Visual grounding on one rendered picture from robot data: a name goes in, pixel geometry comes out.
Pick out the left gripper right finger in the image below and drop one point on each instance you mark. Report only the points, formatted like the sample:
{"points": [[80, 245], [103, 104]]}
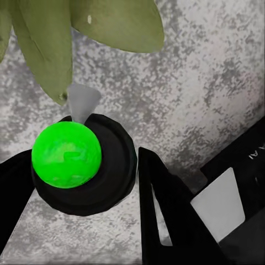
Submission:
{"points": [[192, 242]]}

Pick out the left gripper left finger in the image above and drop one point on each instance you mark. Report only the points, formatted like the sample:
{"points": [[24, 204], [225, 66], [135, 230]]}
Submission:
{"points": [[16, 187]]}

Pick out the insectifuge atomizer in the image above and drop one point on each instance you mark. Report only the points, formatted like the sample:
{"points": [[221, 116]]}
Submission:
{"points": [[86, 163]]}

